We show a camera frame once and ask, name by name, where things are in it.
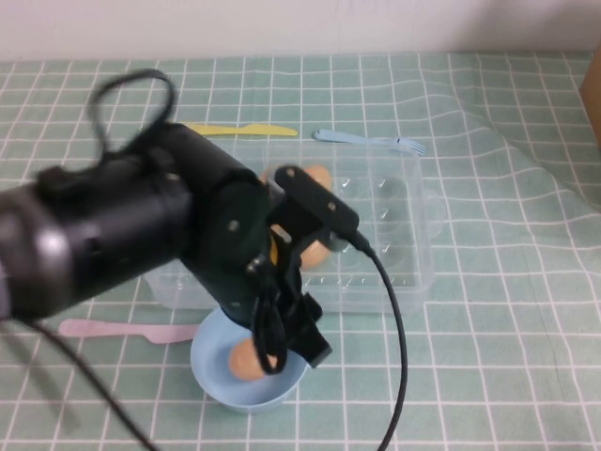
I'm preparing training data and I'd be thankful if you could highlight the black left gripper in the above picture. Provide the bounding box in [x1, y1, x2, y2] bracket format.
[248, 224, 333, 376]

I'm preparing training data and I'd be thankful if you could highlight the transparent plastic egg box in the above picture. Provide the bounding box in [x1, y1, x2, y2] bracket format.
[143, 140, 446, 317]

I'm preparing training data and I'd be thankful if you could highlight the brown cardboard box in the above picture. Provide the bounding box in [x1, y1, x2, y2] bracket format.
[580, 55, 601, 150]

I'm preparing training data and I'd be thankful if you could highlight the light blue plastic bowl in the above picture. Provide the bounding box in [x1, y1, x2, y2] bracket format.
[190, 307, 311, 414]

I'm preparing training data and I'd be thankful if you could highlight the pink plastic knife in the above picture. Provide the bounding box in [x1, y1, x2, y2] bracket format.
[57, 319, 198, 346]

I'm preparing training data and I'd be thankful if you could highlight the green checkered tablecloth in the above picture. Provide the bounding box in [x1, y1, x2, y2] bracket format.
[0, 52, 601, 451]

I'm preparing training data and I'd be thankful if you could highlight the yellow plastic knife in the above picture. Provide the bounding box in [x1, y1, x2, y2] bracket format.
[180, 122, 299, 138]

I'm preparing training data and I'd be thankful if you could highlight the light blue plastic fork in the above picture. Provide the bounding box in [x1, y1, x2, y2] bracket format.
[313, 129, 427, 156]

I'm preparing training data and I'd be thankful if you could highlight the black camera cable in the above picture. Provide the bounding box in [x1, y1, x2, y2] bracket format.
[347, 228, 410, 451]

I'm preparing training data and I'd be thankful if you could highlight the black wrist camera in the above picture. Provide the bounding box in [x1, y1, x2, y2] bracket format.
[273, 164, 362, 245]

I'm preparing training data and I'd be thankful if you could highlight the black hanging arm cable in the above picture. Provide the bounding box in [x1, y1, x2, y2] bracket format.
[18, 319, 161, 451]

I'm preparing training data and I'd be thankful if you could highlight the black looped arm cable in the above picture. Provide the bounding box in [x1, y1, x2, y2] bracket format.
[86, 69, 180, 156]

